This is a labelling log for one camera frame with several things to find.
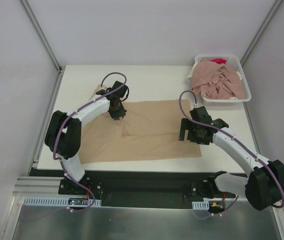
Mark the beige t shirt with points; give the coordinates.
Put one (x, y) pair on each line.
(149, 131)

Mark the white cable duct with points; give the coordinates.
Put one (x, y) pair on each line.
(50, 201)
(201, 205)

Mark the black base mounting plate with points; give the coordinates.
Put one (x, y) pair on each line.
(150, 200)

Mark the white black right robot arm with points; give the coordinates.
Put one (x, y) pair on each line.
(263, 185)

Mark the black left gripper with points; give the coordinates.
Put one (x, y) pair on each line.
(118, 113)

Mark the magenta cloth in basket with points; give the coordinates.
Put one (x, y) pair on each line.
(219, 61)

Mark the white plastic basket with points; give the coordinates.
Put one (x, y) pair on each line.
(232, 61)

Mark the left white cable duct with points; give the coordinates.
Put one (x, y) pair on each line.
(50, 201)

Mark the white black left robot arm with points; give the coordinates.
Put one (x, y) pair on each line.
(63, 136)

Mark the right white cable duct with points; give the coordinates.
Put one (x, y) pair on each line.
(201, 205)

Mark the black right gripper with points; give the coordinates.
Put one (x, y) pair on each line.
(188, 131)

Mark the pink t shirt pile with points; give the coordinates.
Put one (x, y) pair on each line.
(216, 81)

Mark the aluminium frame rail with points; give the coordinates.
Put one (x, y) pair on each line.
(21, 185)

